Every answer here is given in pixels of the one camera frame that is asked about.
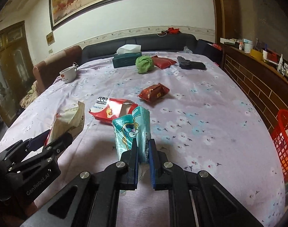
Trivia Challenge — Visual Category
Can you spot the dark red snack wrapper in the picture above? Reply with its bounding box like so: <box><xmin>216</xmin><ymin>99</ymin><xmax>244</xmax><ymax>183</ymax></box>
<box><xmin>138</xmin><ymin>83</ymin><xmax>170</xmax><ymax>103</ymax></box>

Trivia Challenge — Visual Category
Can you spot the yellow container on counter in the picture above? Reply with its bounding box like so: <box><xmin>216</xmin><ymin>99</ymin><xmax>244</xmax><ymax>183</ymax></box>
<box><xmin>250</xmin><ymin>49</ymin><xmax>263</xmax><ymax>61</ymax></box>

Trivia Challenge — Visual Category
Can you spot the floral lilac tablecloth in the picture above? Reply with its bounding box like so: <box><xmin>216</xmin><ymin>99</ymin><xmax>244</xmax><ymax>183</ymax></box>
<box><xmin>0</xmin><ymin>54</ymin><xmax>285</xmax><ymax>226</ymax></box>

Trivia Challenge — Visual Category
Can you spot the black leather sofa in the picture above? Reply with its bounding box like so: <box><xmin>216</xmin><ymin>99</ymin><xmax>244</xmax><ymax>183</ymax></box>
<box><xmin>81</xmin><ymin>33</ymin><xmax>198</xmax><ymax>66</ymax></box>

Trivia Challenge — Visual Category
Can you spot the wooden glass door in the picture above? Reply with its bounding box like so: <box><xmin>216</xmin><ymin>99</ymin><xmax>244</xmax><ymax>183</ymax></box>
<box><xmin>0</xmin><ymin>22</ymin><xmax>35</xmax><ymax>127</ymax></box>

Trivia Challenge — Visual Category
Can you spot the floral cushion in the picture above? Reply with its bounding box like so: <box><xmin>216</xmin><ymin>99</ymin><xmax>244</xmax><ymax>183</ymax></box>
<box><xmin>19</xmin><ymin>80</ymin><xmax>40</xmax><ymax>109</ymax></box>

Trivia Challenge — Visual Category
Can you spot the red white foot-patch box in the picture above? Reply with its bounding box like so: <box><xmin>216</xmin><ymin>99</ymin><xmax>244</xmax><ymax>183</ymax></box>
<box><xmin>89</xmin><ymin>96</ymin><xmax>138</xmax><ymax>124</ymax></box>

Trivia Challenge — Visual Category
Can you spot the black pistol-shaped object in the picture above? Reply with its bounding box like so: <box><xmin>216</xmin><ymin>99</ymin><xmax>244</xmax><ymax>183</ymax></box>
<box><xmin>177</xmin><ymin>56</ymin><xmax>206</xmax><ymax>70</ymax></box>

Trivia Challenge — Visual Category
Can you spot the small wall plaque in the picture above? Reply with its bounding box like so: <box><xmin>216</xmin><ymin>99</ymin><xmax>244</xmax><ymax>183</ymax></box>
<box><xmin>46</xmin><ymin>31</ymin><xmax>55</xmax><ymax>46</ymax></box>

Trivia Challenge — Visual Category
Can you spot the red plastic trash basket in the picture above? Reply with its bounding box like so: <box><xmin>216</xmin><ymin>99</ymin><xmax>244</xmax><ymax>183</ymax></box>
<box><xmin>271</xmin><ymin>109</ymin><xmax>288</xmax><ymax>183</ymax></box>

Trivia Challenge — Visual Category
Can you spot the white mug red logo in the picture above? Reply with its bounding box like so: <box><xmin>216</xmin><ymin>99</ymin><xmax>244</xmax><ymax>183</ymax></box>
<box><xmin>59</xmin><ymin>62</ymin><xmax>78</xmax><ymax>84</ymax></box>

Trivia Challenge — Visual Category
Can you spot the red flat pouch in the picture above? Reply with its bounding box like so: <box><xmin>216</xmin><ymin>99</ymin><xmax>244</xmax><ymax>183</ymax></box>
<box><xmin>152</xmin><ymin>56</ymin><xmax>177</xmax><ymax>70</ymax></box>

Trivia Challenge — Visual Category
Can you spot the red item on sofa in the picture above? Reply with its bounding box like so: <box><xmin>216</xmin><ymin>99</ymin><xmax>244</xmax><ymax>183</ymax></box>
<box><xmin>157</xmin><ymin>27</ymin><xmax>181</xmax><ymax>37</ymax></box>

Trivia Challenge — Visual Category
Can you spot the green crumpled cloth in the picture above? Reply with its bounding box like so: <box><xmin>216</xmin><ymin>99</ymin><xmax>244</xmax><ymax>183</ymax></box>
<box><xmin>135</xmin><ymin>55</ymin><xmax>154</xmax><ymax>74</ymax></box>

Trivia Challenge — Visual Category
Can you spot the dark green tissue box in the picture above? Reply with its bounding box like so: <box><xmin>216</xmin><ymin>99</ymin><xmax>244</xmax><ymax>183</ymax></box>
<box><xmin>112</xmin><ymin>44</ymin><xmax>142</xmax><ymax>68</ymax></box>

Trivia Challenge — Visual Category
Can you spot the wooden brick-pattern counter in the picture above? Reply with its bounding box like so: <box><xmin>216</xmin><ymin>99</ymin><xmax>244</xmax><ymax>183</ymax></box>
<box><xmin>221</xmin><ymin>45</ymin><xmax>288</xmax><ymax>133</ymax></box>

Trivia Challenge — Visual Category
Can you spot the cream red paper bag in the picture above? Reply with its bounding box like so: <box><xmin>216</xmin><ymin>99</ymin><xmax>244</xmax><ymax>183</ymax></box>
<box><xmin>45</xmin><ymin>101</ymin><xmax>85</xmax><ymax>146</ymax></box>

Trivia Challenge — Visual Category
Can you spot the brown armchair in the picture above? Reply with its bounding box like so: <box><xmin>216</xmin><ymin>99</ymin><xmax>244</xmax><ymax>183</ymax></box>
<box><xmin>33</xmin><ymin>46</ymin><xmax>82</xmax><ymax>94</ymax></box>

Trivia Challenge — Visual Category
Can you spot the teal tissue pack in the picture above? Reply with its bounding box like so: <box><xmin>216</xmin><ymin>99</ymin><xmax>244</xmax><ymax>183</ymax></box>
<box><xmin>112</xmin><ymin>106</ymin><xmax>151</xmax><ymax>163</ymax></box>

